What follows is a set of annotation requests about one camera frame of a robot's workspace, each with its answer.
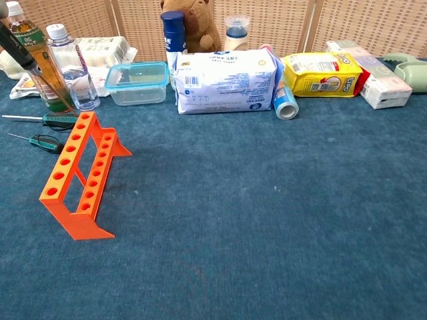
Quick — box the silver black precision screwdriver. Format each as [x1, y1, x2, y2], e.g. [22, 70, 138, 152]
[0, 22, 77, 113]

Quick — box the white egg carton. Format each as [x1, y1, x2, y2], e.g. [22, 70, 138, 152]
[0, 35, 138, 80]

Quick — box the white wet wipes pack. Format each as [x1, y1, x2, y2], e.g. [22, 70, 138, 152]
[173, 49, 280, 115]

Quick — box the brown capybara plush toy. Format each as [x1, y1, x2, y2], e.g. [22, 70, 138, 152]
[159, 0, 223, 54]

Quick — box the white bottle clear cap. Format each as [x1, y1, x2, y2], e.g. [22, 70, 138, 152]
[223, 15, 251, 52]

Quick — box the green lint roller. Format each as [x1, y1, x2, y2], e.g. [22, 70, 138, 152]
[382, 53, 427, 93]

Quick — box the orange tool rack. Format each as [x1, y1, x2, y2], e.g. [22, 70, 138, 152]
[39, 111, 133, 241]

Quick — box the small green black screwdriver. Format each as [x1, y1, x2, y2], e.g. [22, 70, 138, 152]
[8, 132, 65, 154]

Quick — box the white red snack pouch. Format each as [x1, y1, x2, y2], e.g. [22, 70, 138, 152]
[9, 73, 44, 100]

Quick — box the blue can lying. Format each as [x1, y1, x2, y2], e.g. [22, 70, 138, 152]
[260, 44, 300, 121]

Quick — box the blue capped spray can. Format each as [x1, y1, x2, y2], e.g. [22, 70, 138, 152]
[160, 10, 188, 90]

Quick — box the white pink plastic pack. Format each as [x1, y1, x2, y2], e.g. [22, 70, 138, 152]
[63, 65, 113, 97]

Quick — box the yellow snack bag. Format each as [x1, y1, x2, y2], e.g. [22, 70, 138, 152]
[282, 52, 364, 98]

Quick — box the pastel tissue multipack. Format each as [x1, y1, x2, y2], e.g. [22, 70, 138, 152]
[325, 39, 414, 110]

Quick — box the clear water bottle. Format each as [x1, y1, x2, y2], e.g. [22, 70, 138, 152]
[45, 23, 101, 111]

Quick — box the green tea bottle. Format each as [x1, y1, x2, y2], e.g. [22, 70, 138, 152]
[0, 1, 75, 113]

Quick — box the clear container blue lid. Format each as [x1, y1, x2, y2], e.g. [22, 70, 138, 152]
[104, 61, 170, 107]

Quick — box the large green black screwdriver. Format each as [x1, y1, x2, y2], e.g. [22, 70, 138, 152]
[1, 112, 81, 131]

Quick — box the wicker folding screen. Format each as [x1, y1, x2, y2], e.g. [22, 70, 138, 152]
[0, 0, 427, 63]

